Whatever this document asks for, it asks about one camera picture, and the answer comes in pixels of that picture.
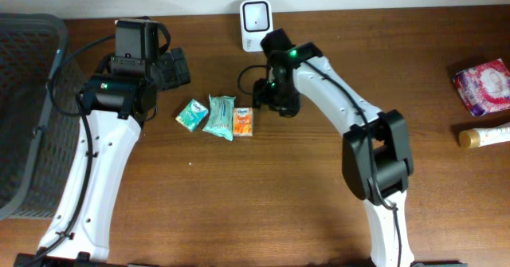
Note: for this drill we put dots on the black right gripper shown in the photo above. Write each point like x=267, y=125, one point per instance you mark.
x=264, y=95

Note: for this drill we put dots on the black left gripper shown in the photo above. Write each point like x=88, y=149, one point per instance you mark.
x=174, y=68

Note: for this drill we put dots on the orange tissue pack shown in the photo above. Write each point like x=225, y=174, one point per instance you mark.
x=243, y=122

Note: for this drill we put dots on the small teal tissue pack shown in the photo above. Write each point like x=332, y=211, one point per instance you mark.
x=192, y=115

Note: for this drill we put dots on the teal wet wipes pack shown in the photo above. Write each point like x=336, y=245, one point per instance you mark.
x=220, y=122

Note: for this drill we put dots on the white bottle with cork cap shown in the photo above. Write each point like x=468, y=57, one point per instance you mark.
x=479, y=137

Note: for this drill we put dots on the red purple tissue pack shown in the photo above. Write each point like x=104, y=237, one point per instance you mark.
x=484, y=89

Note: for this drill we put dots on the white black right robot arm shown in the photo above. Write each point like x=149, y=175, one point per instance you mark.
x=376, y=156

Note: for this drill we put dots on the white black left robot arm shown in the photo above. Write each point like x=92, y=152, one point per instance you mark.
x=113, y=108

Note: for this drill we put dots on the dark plastic mesh basket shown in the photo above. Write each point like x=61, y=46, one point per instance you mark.
x=37, y=142

